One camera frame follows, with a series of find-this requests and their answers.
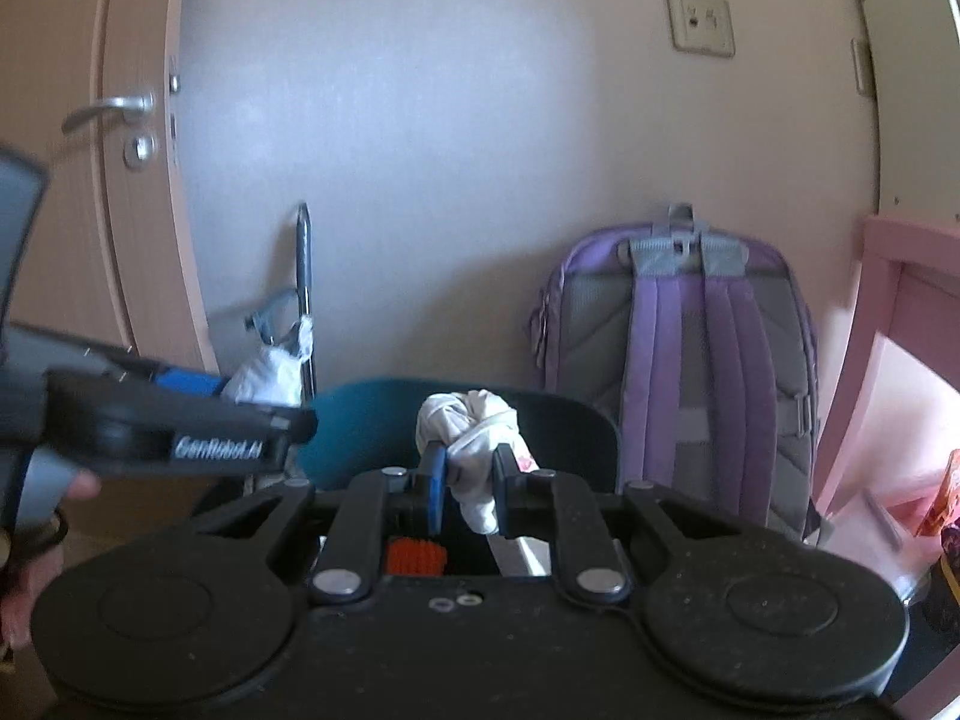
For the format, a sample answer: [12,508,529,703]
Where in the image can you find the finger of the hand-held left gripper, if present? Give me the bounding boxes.
[259,403,320,460]
[154,367,230,399]

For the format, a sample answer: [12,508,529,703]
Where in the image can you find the folded metal pole stand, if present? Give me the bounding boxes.
[244,201,320,400]

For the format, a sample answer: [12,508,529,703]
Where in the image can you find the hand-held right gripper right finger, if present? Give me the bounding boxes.
[491,446,740,605]

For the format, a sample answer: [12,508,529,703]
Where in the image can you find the round silver door lock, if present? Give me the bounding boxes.
[124,131,161,170]

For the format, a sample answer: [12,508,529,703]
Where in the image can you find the white board under desk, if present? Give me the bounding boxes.
[823,491,932,602]

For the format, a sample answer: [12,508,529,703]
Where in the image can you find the white tissue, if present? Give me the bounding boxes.
[415,388,538,538]

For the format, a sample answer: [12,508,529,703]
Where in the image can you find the cream wall socket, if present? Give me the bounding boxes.
[667,0,737,58]

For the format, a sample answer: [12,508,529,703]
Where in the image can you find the silver door handle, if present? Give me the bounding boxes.
[61,92,158,135]

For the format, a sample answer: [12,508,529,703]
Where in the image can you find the pink desk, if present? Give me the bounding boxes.
[814,214,960,720]

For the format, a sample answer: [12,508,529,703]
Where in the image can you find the beige wooden door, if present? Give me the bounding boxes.
[0,0,223,535]

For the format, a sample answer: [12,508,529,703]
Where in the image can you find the purple patterned bag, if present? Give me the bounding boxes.
[934,521,960,580]

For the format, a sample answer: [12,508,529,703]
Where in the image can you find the orange packet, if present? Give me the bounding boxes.
[919,450,960,542]

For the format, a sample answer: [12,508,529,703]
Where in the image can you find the purple grey backpack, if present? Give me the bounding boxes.
[525,202,823,542]

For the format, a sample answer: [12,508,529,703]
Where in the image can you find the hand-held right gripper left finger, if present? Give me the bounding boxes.
[191,446,451,605]

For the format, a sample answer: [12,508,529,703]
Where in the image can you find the small white wall plate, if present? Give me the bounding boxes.
[851,37,878,99]

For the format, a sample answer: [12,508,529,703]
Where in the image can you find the white crumpled paper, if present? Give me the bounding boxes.
[221,319,315,407]

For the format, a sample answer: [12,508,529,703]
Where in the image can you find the teal bin with deer print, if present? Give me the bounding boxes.
[296,377,624,580]

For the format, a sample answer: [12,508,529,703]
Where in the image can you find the person's left hand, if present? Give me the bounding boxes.
[0,469,103,653]

